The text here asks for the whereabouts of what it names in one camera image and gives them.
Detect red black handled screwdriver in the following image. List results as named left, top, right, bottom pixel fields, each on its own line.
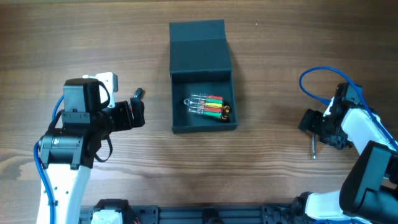
left=134, top=88, right=145, bottom=100

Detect silver metal wrench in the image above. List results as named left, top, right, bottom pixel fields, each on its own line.
left=311, top=133, right=317, bottom=159

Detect clear case coloured screwdrivers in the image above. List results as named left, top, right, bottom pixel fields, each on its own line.
left=183, top=93, right=224, bottom=119

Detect orange black needle-nose pliers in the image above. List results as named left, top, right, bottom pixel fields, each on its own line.
left=221, top=105, right=231, bottom=121

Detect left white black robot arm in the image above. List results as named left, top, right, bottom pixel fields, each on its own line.
left=34, top=78, right=145, bottom=223

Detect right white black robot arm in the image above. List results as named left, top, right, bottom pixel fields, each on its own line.
left=290, top=83, right=397, bottom=223

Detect dark green open box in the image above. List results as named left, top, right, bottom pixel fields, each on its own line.
left=169, top=20, right=238, bottom=134

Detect left blue cable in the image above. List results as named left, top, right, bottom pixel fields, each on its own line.
left=33, top=94, right=65, bottom=224

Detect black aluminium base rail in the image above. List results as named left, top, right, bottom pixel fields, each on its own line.
left=78, top=199, right=314, bottom=224

